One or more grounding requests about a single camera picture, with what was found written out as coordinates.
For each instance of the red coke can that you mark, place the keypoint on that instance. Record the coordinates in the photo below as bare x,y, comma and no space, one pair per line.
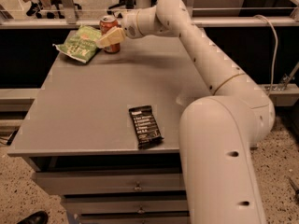
106,23

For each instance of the black snack bar wrapper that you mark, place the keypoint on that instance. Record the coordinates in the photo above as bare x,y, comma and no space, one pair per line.
146,128

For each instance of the grey drawer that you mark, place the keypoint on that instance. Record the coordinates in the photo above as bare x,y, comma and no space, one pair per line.
111,181
149,218
127,204

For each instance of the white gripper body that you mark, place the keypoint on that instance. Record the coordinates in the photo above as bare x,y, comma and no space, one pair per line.
129,22

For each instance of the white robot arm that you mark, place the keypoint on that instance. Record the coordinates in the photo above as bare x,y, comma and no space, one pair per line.
216,132

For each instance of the top grey drawer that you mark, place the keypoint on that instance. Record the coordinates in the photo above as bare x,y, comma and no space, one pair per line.
111,181

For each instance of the bottom grey drawer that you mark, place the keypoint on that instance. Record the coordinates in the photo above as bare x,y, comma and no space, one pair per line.
149,218

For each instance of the green jalapeno chip bag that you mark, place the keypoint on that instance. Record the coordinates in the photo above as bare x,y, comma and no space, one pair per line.
81,46

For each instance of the middle grey drawer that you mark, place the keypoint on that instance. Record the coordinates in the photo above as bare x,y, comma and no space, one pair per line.
127,204

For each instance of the metal railing frame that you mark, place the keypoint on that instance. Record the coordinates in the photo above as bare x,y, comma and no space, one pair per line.
206,13

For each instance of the grey drawer cabinet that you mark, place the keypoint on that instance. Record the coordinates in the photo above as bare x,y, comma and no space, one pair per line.
80,119

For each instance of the black shoe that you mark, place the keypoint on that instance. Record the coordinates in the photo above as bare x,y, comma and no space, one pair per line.
39,217

